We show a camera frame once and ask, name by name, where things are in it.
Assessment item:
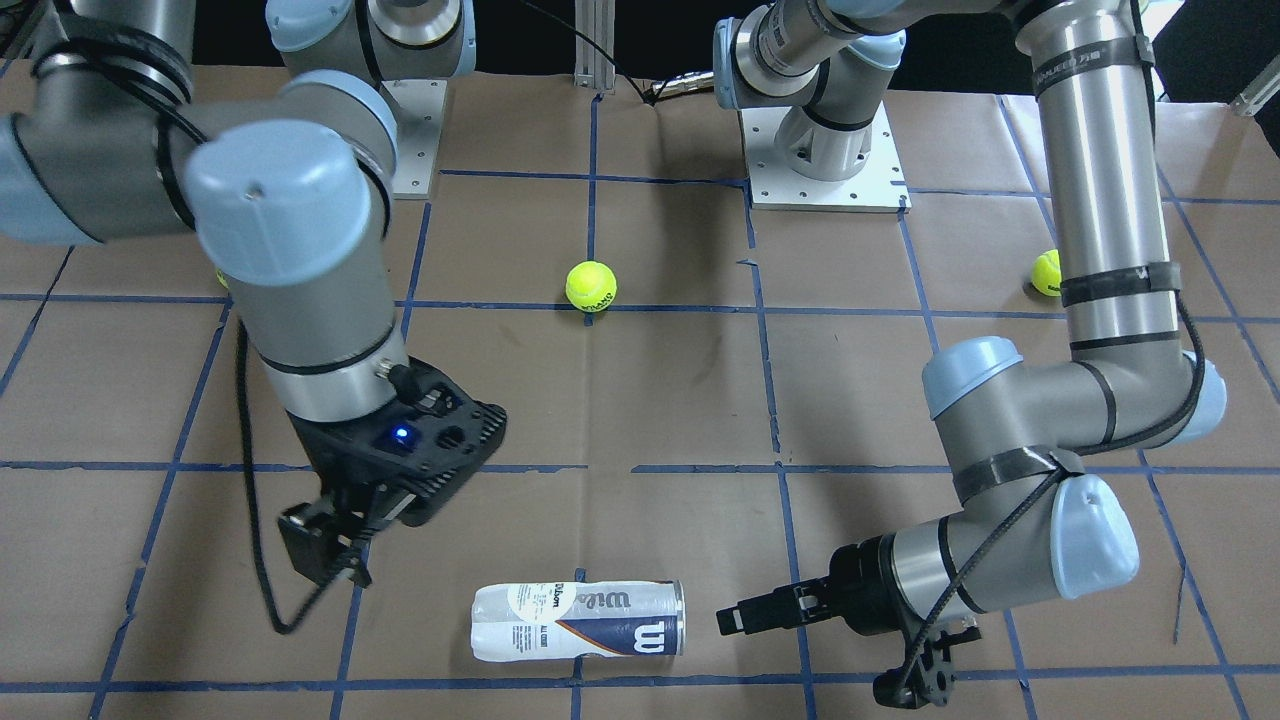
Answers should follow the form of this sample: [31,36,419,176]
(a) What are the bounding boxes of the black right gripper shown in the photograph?
[276,357,508,588]

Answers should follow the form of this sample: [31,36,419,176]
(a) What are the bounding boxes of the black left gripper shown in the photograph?
[716,536,982,708]

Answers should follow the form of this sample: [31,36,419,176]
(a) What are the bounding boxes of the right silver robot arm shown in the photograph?
[3,1,507,587]

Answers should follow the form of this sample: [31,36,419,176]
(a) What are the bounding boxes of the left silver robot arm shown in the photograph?
[713,1,1228,708]

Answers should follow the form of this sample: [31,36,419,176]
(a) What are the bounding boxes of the centre tennis ball between bases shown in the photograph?
[564,260,618,314]

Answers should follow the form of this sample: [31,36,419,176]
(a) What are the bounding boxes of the tennis ball near base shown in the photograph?
[1029,249,1062,297]

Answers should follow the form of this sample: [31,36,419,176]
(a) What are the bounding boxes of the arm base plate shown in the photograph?
[739,104,911,213]
[381,79,448,200]

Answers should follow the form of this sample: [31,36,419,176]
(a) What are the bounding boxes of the aluminium frame post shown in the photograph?
[573,0,617,94]

